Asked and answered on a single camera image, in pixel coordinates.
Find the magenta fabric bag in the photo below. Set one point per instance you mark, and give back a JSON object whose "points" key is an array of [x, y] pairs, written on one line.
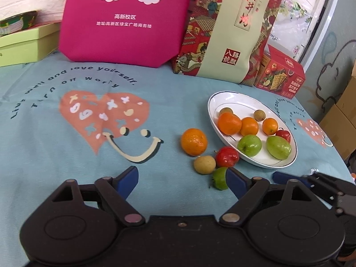
{"points": [[134, 32]]}

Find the small green round fruit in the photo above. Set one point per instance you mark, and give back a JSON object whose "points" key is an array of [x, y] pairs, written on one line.
{"points": [[218, 179]]}

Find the light green cardboard box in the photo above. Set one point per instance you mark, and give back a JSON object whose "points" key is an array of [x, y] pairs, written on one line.
{"points": [[29, 45]]}

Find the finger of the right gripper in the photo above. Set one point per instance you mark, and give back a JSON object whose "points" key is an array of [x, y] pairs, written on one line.
{"points": [[283, 178]]}

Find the small orange tangerine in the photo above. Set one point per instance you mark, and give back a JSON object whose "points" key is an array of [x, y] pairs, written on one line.
{"points": [[270, 126]]}

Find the light blue printed tablecloth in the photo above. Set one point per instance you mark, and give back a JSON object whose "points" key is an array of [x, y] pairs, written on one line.
{"points": [[62, 120]]}

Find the white round plate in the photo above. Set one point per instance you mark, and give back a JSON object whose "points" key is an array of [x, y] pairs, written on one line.
{"points": [[245, 106]]}

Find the red green paper gift bag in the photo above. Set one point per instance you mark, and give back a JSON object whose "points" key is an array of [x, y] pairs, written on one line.
{"points": [[225, 39]]}

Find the red apple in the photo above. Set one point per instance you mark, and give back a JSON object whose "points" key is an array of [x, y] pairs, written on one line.
{"points": [[284, 134], [227, 157]]}

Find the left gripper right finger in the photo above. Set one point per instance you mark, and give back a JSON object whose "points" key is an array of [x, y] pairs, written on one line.
{"points": [[249, 192]]}

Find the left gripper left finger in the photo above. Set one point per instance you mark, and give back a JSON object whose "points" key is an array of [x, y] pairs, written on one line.
{"points": [[114, 192]]}

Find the tan longan fruit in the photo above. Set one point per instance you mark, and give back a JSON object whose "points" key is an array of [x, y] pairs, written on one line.
{"points": [[204, 165], [259, 115], [225, 110]]}

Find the brown cardboard box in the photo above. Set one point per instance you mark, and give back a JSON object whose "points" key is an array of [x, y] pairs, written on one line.
{"points": [[339, 122]]}

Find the red cracker box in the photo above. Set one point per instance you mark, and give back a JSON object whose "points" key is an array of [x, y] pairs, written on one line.
{"points": [[279, 74]]}

